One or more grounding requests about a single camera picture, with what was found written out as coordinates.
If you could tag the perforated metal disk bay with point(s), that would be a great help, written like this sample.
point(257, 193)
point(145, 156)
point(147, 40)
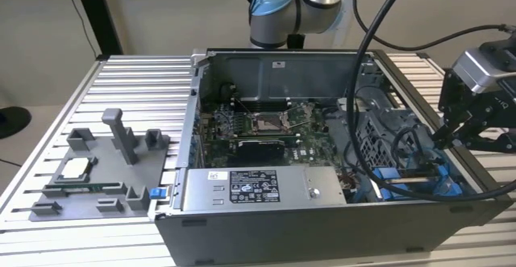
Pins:
point(375, 146)

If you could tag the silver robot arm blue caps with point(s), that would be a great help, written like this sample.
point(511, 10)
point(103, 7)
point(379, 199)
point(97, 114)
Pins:
point(273, 22)

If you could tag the green motherboard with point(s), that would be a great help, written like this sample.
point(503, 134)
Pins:
point(309, 146)

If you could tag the hard disk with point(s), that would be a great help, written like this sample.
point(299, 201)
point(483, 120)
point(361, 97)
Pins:
point(415, 180)

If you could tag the blue case latch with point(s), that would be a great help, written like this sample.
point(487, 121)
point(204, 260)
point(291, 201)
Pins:
point(157, 193)

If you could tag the silver power supply unit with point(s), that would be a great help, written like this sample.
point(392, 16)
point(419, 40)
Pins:
point(201, 194)

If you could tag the black round floor base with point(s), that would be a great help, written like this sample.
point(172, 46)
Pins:
point(13, 122)

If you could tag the black upright frame post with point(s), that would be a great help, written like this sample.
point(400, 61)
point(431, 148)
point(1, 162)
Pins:
point(99, 16)

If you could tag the black open PC case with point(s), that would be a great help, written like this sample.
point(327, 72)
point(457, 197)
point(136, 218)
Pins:
point(281, 236)

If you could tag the silver CPU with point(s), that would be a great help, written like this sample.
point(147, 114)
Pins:
point(75, 169)

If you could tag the green RAM stick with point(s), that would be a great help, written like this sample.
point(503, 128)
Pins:
point(95, 186)

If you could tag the blue plastic bay clip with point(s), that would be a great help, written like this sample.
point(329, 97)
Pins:
point(385, 194)

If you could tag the grey parts rack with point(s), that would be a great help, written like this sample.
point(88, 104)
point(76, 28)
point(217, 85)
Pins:
point(108, 170)

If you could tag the black RAM slot row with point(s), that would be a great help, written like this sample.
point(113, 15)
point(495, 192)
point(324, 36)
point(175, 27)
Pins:
point(261, 105)

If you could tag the CPU socket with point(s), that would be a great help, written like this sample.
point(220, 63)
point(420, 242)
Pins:
point(264, 125)

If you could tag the black graphics card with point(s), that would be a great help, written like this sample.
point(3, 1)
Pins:
point(260, 155)

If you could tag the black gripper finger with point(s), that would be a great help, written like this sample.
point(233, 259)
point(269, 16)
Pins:
point(492, 143)
point(455, 104)

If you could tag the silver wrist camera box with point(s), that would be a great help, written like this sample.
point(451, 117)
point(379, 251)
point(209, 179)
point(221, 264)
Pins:
point(479, 67)

